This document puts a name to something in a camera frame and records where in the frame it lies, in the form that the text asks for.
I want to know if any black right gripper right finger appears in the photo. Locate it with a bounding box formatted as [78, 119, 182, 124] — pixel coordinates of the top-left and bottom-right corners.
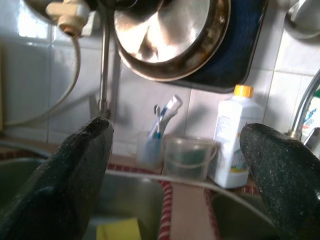
[239, 122, 320, 240]

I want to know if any clear small plastic bucket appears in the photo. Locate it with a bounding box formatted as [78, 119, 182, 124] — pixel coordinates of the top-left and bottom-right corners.
[162, 134, 219, 183]

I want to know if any beige hose valve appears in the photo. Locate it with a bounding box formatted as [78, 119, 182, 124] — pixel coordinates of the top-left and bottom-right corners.
[46, 0, 91, 39]

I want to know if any hanging steel pan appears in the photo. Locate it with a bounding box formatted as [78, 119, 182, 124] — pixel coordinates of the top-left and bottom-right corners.
[113, 0, 231, 82]

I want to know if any blue white toothbrush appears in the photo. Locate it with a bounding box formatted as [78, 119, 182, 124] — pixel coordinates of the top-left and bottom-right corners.
[148, 103, 166, 140]

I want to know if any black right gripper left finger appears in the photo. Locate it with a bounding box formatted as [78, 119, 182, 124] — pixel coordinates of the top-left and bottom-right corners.
[0, 116, 115, 240]

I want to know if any chrome sink faucet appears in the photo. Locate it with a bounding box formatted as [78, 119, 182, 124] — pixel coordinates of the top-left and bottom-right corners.
[289, 72, 320, 151]

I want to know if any clear toothbrush cup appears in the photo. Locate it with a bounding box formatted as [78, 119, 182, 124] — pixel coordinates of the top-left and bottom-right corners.
[136, 130, 165, 171]

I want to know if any white round vessel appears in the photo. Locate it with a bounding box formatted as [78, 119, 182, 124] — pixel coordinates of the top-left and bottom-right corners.
[284, 0, 320, 40]

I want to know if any green capped bottle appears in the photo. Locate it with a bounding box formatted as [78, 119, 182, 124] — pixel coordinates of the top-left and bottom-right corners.
[301, 88, 320, 135]

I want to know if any grey water hose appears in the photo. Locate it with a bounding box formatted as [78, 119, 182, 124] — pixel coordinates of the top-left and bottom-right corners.
[104, 169, 256, 201]

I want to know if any yellow green scouring sponge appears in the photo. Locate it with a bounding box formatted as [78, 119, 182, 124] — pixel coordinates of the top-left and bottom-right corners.
[96, 216, 140, 240]

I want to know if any chrome wall tap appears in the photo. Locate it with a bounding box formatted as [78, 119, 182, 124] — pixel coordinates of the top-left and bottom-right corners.
[98, 0, 121, 122]

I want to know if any dark hanging tray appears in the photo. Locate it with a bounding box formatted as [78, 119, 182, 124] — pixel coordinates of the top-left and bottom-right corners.
[174, 0, 269, 94]

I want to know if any white purifier hose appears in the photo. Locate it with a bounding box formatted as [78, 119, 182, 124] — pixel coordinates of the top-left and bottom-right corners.
[4, 34, 82, 126]

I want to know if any white bottle yellow cap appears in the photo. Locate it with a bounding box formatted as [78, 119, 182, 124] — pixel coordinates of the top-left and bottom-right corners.
[208, 84, 265, 190]

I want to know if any steel sink basin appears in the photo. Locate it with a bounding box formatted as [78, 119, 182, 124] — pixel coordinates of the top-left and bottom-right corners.
[207, 192, 278, 240]
[0, 139, 166, 240]

